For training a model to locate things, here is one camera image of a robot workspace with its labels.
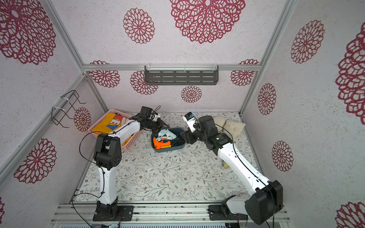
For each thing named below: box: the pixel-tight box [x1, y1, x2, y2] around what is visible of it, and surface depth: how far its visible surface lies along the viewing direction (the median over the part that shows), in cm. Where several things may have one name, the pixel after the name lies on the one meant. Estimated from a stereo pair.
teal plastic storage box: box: [150, 127, 186, 153], surface depth 99 cm
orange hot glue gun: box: [153, 137, 172, 150], surface depth 98 cm
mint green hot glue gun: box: [157, 128, 177, 140], surface depth 93 cm
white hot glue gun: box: [156, 136, 173, 142], surface depth 102 cm
